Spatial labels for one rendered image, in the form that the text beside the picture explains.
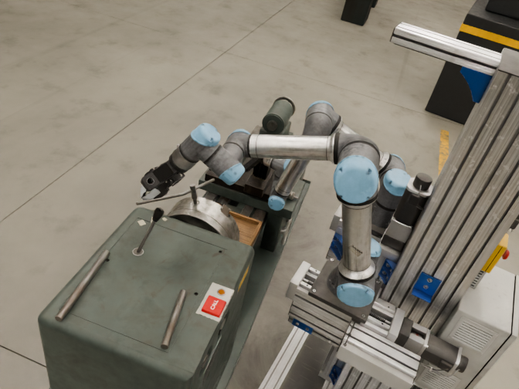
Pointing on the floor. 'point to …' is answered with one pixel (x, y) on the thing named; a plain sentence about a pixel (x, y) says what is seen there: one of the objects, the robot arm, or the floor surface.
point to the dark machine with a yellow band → (510, 28)
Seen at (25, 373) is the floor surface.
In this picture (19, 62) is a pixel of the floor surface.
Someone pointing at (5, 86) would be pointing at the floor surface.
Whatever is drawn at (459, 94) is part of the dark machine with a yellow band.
